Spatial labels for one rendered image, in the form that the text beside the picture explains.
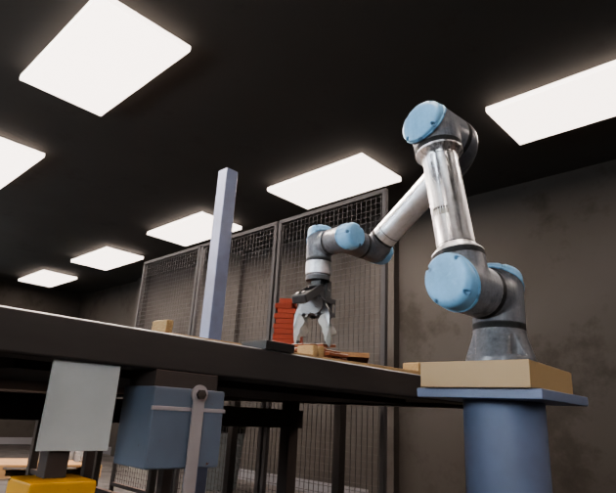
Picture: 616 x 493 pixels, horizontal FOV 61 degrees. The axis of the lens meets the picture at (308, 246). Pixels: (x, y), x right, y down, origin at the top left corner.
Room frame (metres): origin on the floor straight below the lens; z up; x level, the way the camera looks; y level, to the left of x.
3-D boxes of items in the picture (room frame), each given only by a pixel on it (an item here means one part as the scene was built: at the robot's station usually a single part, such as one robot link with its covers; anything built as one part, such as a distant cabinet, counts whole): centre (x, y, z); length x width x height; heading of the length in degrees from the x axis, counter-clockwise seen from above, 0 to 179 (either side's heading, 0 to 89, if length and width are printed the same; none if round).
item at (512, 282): (1.19, -0.44, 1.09); 0.13 x 0.12 x 0.14; 130
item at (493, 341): (1.19, -0.45, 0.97); 0.15 x 0.15 x 0.10
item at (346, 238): (1.43, -0.11, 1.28); 0.11 x 0.11 x 0.08; 40
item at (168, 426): (0.91, 0.21, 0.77); 0.14 x 0.11 x 0.18; 135
